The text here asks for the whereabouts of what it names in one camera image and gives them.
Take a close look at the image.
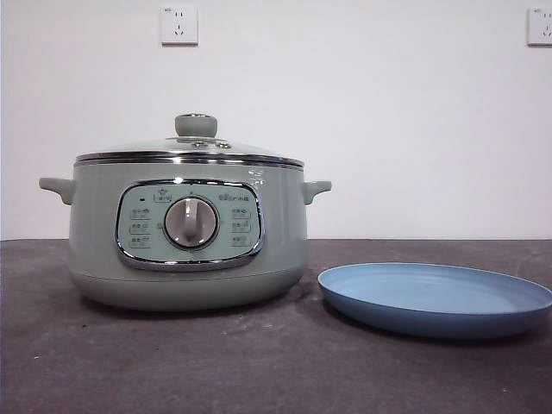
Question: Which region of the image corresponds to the pale green electric steamer pot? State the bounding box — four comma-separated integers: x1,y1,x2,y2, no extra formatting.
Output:
38,160,333,312

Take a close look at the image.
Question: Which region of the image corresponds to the glass lid with green knob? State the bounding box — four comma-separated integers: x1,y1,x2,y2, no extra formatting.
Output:
75,112,305,167

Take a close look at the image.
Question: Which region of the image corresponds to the white wall socket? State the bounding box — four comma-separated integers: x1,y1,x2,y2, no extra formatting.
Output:
160,4,200,47
526,7,552,47

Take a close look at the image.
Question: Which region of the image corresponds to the blue round plate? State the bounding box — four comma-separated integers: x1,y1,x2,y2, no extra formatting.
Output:
317,261,552,340

